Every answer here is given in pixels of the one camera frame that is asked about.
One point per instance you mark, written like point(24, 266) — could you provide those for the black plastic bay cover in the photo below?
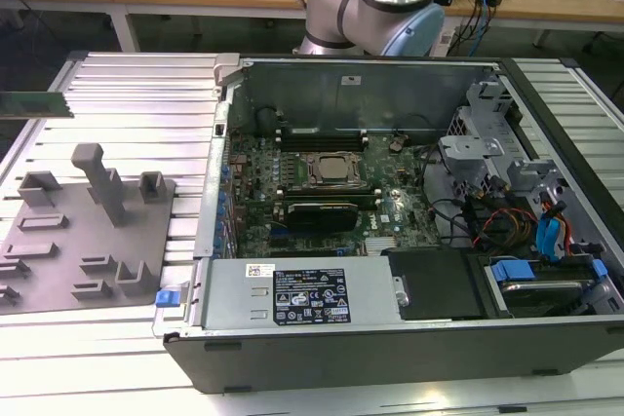
point(434, 284)

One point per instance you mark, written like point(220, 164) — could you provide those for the grey metal drive cage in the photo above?
point(482, 153)

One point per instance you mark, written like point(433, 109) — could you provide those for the silver chipset heat sink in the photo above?
point(380, 245)

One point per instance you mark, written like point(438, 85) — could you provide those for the installed RAM stick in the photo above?
point(322, 132)

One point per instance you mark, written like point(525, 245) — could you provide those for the black graphics card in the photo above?
point(322, 214)

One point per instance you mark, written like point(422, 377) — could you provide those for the black open PC case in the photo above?
point(390, 357)

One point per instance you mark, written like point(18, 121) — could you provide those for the blue case latch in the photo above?
point(166, 299)

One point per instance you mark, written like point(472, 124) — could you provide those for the grey parts rack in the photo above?
point(88, 245)

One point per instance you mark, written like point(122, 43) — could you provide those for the green RAM stick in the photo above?
point(31, 104)

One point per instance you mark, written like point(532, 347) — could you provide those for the green motherboard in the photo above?
point(390, 211)

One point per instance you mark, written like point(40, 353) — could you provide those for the hard disk in blue carrier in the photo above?
point(536, 284)

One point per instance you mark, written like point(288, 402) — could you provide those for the round coin battery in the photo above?
point(396, 144)

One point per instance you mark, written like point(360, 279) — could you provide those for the CPU in socket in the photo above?
point(335, 166)

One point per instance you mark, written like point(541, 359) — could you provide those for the grey power supply unit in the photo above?
point(234, 294)

